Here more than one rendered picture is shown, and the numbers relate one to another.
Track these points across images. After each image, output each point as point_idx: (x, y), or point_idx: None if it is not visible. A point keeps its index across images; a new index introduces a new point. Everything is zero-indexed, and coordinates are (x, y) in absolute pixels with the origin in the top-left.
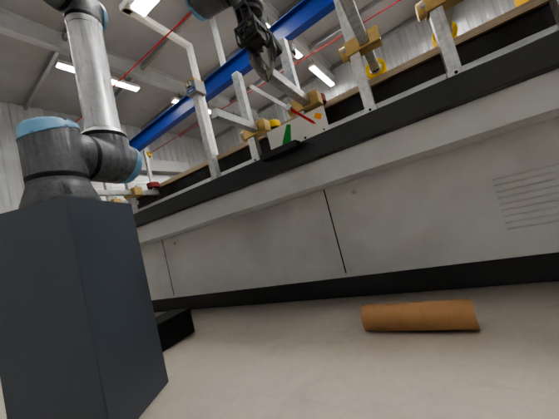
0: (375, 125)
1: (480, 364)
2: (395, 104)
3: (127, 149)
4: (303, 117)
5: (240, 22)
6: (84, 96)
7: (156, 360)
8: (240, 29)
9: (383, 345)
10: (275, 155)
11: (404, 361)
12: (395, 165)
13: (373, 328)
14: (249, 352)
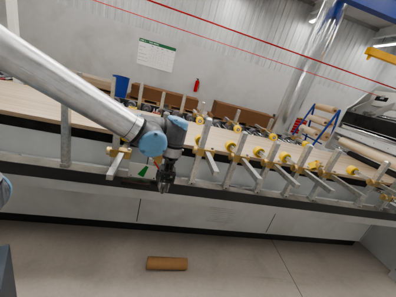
0: (190, 192)
1: (184, 290)
2: (202, 189)
3: (3, 191)
4: (158, 168)
5: (166, 172)
6: None
7: None
8: (164, 176)
9: (153, 279)
10: (132, 185)
11: (162, 290)
12: None
13: (149, 269)
14: (81, 289)
